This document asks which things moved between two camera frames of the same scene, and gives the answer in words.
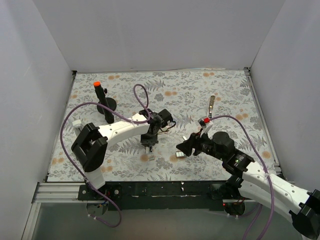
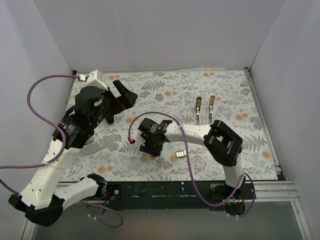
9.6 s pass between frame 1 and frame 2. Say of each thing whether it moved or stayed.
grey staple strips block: stayed
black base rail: stayed
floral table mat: stayed
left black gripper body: moved
